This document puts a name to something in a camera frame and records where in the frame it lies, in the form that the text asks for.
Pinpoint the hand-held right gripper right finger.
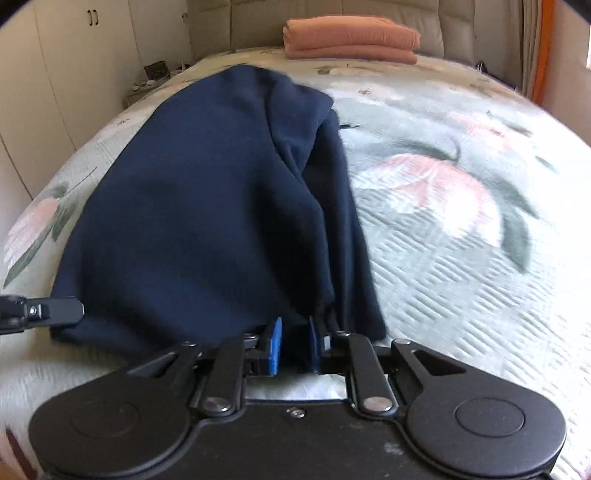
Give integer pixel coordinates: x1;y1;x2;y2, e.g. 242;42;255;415
308;316;468;415

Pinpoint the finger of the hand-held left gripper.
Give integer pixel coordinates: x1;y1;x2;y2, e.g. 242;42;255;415
0;295;86;331

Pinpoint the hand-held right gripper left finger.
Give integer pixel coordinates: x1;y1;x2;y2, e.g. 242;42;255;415
126;317;284;417

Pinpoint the navy blue garment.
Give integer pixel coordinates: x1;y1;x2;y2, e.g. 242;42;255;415
49;64;387;376

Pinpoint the floral green bedspread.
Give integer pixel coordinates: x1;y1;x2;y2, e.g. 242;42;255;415
0;47;591;480

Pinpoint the cluttered nightstand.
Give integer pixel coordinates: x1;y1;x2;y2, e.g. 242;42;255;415
122;60;195;110

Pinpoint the white wardrobe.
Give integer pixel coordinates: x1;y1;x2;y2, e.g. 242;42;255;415
0;0;195;200

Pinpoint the dark box on nightstand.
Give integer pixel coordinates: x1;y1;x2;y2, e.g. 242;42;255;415
143;60;168;84

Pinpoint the folded pink blanket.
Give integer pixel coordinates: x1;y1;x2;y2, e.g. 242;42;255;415
283;17;421;66

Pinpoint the beige padded headboard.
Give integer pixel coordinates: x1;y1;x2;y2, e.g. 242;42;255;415
187;0;533;77

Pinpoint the beige curtain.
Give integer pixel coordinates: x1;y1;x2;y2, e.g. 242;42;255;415
521;0;546;93

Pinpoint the orange curtain strip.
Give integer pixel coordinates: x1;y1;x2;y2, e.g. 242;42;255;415
531;0;556;105

